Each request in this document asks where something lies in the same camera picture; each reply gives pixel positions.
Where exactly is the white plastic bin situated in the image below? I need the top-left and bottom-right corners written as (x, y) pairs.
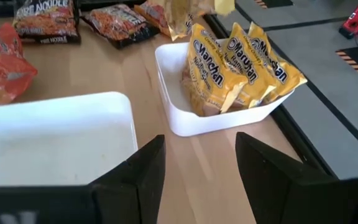
top-left (154, 39), bottom-right (295, 138)
top-left (0, 91), bottom-right (139, 187)

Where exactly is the black Fire Noodle packet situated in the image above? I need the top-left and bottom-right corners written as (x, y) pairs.
top-left (12, 0), bottom-right (82, 45)
top-left (81, 2), bottom-right (162, 50)

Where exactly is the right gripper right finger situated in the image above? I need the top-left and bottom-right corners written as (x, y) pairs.
top-left (234, 131), bottom-right (358, 224)

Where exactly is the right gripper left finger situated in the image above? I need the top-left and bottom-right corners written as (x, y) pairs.
top-left (0, 134), bottom-right (167, 224)

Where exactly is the red Saucy Noodle packet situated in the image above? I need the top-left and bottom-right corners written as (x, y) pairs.
top-left (0, 22), bottom-right (39, 108)
top-left (133, 1), bottom-right (175, 39)

